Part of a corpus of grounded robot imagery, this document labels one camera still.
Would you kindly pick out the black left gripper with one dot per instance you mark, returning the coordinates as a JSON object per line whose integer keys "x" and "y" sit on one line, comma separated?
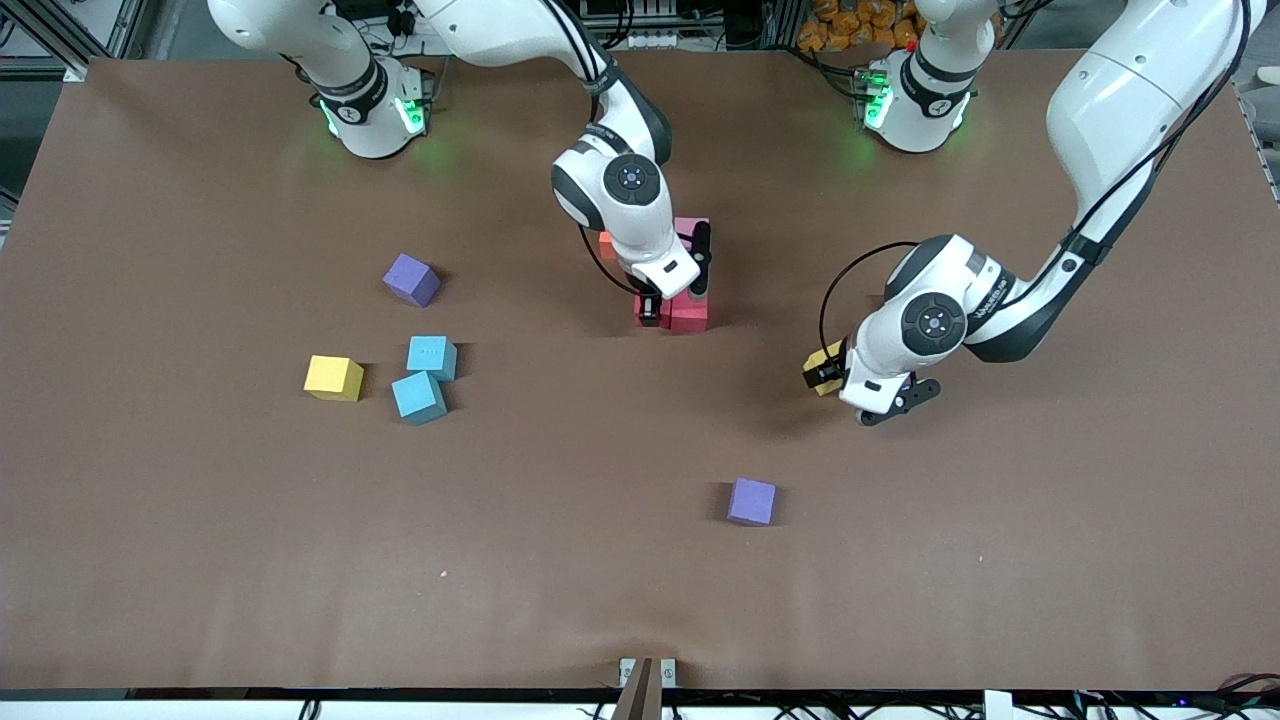
{"x": 827, "y": 376}

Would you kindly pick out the red foam cube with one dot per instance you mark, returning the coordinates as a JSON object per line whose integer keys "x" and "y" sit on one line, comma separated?
{"x": 689, "y": 312}
{"x": 668, "y": 312}

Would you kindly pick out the pink foam cube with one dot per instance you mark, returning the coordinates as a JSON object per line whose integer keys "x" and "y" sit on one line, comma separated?
{"x": 690, "y": 226}

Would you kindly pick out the orange foam cube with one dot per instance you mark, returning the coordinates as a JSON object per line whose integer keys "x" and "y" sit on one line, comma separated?
{"x": 605, "y": 244}

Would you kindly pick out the yellow foam cube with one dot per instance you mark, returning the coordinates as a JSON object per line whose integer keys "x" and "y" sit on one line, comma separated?
{"x": 828, "y": 350}
{"x": 332, "y": 377}

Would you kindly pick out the purple foam cube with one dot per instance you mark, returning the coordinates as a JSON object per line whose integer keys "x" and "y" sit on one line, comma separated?
{"x": 410, "y": 280}
{"x": 751, "y": 500}

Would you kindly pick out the blue foam cube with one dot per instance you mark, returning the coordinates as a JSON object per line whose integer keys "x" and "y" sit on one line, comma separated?
{"x": 432, "y": 357}
{"x": 418, "y": 397}

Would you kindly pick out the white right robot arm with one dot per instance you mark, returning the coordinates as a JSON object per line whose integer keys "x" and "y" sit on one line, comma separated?
{"x": 630, "y": 215}

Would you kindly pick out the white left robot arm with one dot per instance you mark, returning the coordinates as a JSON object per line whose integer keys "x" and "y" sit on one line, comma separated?
{"x": 940, "y": 320}

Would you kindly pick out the white electronics box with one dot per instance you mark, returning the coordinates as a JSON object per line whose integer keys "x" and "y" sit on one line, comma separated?
{"x": 645, "y": 40}

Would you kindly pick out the orange yellow object pile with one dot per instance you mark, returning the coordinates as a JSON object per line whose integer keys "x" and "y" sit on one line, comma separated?
{"x": 850, "y": 25}

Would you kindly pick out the table cover sheet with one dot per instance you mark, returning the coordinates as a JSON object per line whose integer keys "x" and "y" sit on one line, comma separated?
{"x": 640, "y": 600}

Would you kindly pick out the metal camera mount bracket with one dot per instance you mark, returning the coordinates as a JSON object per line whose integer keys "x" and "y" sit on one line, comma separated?
{"x": 640, "y": 695}

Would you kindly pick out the silver aluminium frame rail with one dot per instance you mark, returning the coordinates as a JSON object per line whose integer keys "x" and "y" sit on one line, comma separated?
{"x": 40, "y": 66}
{"x": 1260, "y": 110}

